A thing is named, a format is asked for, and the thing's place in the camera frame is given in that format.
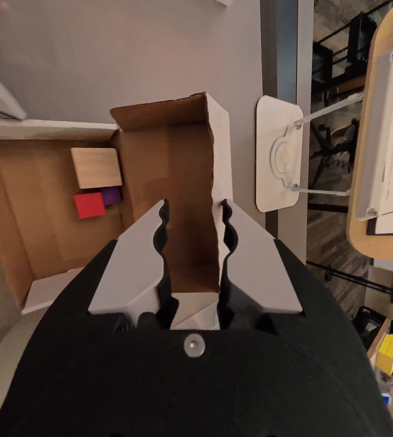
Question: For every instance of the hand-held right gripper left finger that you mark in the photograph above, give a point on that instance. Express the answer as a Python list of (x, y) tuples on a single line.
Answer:
[(131, 273)]

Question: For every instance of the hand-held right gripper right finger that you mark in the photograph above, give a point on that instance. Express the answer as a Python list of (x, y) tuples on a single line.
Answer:
[(261, 273)]

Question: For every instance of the purple wooden cube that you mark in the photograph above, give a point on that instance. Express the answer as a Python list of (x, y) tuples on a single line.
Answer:
[(112, 196)]

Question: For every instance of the red wooden cube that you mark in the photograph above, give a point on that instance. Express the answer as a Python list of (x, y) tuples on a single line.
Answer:
[(89, 205)]

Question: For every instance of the large plain wooden cube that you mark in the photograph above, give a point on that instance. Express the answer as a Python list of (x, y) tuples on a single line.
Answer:
[(96, 167)]

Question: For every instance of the yellow box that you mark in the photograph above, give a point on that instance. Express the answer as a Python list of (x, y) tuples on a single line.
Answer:
[(387, 355)]

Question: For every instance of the wooden sign board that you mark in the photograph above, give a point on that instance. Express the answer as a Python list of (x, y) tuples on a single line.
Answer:
[(360, 239)]

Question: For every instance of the white stand base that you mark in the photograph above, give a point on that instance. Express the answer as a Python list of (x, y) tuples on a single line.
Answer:
[(264, 153)]

